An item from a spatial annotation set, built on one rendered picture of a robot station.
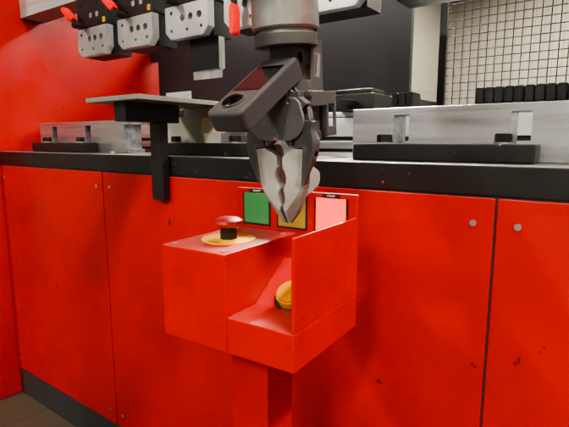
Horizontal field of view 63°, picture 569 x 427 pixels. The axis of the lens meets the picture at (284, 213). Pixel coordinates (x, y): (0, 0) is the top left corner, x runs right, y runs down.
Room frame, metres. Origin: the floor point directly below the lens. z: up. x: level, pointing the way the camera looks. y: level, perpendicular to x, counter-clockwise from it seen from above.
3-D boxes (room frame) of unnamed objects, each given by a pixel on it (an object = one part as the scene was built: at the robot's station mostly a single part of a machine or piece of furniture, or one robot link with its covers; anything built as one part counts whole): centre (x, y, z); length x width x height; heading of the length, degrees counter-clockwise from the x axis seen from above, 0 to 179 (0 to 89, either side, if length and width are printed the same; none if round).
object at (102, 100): (1.08, 0.28, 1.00); 0.26 x 0.18 x 0.01; 144
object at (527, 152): (0.79, -0.26, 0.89); 0.30 x 0.05 x 0.03; 54
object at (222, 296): (0.59, 0.03, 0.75); 0.20 x 0.16 x 0.18; 57
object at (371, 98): (1.14, -0.15, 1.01); 0.26 x 0.12 x 0.05; 144
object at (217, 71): (1.20, 0.19, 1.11); 0.10 x 0.02 x 0.10; 54
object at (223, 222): (0.60, 0.07, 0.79); 0.04 x 0.04 x 0.04
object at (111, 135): (1.52, 0.64, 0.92); 0.50 x 0.06 x 0.10; 54
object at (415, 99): (1.40, -0.21, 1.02); 0.37 x 0.06 x 0.04; 54
